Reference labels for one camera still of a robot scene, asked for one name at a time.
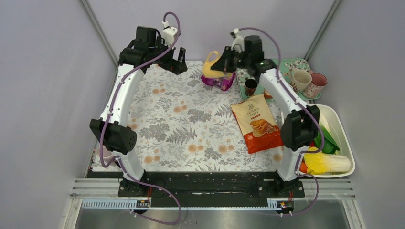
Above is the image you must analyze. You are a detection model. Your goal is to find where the cassava chips bag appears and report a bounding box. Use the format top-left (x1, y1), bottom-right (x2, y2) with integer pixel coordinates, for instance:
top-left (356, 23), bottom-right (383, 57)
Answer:
top-left (231, 94), bottom-right (283, 154)

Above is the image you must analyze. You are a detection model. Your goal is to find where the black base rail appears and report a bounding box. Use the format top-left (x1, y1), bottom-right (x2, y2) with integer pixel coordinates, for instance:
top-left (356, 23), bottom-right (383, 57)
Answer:
top-left (75, 172), bottom-right (305, 208)

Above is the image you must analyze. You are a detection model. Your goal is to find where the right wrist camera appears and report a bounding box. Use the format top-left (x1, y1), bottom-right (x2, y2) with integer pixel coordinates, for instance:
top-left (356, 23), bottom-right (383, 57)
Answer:
top-left (230, 28), bottom-right (244, 52)

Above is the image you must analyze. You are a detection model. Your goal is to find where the purple snack bag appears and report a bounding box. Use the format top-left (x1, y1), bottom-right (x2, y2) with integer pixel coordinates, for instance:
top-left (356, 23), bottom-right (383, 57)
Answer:
top-left (200, 72), bottom-right (236, 91)

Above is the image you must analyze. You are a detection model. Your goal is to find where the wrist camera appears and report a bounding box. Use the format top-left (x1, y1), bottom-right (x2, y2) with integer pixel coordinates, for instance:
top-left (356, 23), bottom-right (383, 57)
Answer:
top-left (230, 28), bottom-right (244, 52)
top-left (161, 21), bottom-right (178, 46)

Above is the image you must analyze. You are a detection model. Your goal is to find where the yellow mug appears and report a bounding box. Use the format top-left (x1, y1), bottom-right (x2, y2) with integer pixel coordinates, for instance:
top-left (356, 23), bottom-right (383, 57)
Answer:
top-left (202, 51), bottom-right (226, 79)

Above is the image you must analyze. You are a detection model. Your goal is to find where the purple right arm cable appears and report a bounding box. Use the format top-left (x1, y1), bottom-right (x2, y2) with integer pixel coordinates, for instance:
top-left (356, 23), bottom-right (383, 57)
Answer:
top-left (237, 27), bottom-right (325, 216)

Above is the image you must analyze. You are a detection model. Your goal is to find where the green bird-patterned tray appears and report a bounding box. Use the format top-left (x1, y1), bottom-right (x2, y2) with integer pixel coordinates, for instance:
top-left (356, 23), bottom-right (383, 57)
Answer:
top-left (235, 58), bottom-right (321, 103)

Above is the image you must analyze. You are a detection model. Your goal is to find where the toy napa cabbage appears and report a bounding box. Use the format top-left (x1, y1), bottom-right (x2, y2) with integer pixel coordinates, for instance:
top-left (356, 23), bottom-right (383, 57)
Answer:
top-left (303, 151), bottom-right (352, 175)

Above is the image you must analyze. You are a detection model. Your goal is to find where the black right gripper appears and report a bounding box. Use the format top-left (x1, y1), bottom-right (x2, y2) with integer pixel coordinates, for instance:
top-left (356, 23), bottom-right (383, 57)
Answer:
top-left (211, 46), bottom-right (251, 73)

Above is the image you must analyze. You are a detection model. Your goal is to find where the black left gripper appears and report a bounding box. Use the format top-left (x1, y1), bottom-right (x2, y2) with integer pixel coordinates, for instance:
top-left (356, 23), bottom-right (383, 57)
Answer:
top-left (149, 37), bottom-right (186, 74)

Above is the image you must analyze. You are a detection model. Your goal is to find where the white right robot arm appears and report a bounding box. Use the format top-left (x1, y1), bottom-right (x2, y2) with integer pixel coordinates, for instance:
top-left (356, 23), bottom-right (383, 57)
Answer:
top-left (211, 32), bottom-right (320, 197)

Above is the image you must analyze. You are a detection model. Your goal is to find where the toy bok choy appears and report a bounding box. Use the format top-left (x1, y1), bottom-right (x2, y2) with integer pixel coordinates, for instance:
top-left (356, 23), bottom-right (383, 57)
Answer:
top-left (313, 114), bottom-right (340, 154)

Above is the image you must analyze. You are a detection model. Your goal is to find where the brown butterfly mug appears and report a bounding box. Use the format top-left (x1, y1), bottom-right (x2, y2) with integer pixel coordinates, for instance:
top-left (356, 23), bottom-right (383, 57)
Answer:
top-left (244, 78), bottom-right (258, 96)

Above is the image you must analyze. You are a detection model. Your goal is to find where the small orange mug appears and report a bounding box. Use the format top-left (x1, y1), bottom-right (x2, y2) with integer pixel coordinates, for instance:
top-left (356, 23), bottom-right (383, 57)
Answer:
top-left (263, 89), bottom-right (273, 100)

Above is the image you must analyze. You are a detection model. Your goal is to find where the pink floral mug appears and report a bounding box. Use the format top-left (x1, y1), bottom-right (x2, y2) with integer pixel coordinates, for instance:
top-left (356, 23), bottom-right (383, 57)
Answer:
top-left (302, 73), bottom-right (328, 99)

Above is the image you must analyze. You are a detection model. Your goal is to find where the white plastic bin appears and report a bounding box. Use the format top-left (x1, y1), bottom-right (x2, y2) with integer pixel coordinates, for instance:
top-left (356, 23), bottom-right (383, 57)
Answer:
top-left (298, 104), bottom-right (355, 178)

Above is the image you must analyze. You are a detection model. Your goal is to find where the teal and cream mug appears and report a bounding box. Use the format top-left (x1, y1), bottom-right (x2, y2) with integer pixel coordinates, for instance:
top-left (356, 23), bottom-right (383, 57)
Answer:
top-left (289, 68), bottom-right (312, 94)

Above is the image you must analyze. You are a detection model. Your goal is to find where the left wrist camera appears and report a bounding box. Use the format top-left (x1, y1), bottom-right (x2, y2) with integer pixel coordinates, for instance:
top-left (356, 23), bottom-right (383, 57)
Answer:
top-left (161, 21), bottom-right (178, 46)

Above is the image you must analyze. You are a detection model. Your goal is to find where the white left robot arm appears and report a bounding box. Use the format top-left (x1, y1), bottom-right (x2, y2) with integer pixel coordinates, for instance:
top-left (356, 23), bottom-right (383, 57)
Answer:
top-left (89, 25), bottom-right (187, 196)

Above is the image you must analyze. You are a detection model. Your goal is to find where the floral tablecloth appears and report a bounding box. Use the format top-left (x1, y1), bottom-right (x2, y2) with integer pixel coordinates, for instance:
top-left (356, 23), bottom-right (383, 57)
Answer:
top-left (126, 61), bottom-right (283, 172)

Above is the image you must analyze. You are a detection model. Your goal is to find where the pale pink cup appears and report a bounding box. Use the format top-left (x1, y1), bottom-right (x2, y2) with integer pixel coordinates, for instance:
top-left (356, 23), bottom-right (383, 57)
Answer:
top-left (102, 146), bottom-right (114, 164)

